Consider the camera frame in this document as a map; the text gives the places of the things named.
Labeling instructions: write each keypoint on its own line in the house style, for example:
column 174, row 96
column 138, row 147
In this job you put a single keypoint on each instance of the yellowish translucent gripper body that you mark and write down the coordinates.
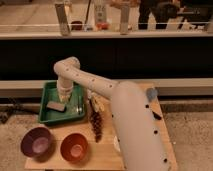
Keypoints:
column 64, row 89

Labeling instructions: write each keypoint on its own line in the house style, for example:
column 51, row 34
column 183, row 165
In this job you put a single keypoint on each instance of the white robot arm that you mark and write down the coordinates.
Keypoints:
column 139, row 139

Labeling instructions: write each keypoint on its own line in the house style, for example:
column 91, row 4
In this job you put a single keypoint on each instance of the green plastic tray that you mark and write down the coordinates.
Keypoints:
column 52, row 117

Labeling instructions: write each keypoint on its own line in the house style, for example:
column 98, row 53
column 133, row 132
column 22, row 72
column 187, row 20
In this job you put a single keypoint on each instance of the metal spoon in tray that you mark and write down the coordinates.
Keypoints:
column 79, row 105

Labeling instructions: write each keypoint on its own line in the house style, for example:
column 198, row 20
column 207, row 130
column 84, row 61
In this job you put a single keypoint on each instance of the brown grape bunch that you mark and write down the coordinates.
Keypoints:
column 96, row 122

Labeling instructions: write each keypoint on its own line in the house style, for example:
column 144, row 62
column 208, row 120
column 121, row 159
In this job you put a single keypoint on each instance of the orange bowl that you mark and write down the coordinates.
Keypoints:
column 74, row 147

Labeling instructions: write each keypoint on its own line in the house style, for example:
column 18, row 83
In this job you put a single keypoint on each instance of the purple bowl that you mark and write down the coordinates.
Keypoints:
column 36, row 142

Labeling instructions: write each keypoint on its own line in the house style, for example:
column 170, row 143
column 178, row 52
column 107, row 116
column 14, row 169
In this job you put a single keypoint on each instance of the wooden board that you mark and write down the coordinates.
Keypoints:
column 102, row 156

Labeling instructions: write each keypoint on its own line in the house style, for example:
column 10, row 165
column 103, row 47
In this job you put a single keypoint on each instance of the black tripod on floor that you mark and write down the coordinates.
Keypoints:
column 14, row 107

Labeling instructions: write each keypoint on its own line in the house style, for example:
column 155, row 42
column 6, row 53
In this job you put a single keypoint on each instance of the white cup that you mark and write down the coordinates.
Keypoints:
column 116, row 144

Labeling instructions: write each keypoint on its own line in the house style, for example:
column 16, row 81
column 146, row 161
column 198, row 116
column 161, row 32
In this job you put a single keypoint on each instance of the blue round object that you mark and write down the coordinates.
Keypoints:
column 151, row 94

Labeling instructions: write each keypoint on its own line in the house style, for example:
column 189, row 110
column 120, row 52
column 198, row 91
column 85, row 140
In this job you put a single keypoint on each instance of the black handled knife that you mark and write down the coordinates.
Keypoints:
column 156, row 116

